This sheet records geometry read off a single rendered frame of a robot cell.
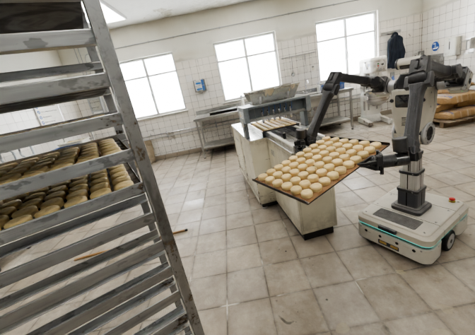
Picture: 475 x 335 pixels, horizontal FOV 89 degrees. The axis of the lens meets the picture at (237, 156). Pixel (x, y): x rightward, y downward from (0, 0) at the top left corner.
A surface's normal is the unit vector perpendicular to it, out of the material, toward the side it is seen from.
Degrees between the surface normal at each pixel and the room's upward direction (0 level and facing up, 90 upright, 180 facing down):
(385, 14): 90
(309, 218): 90
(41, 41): 90
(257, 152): 90
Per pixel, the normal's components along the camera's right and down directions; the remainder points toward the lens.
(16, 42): 0.51, 0.16
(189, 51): 0.05, 0.29
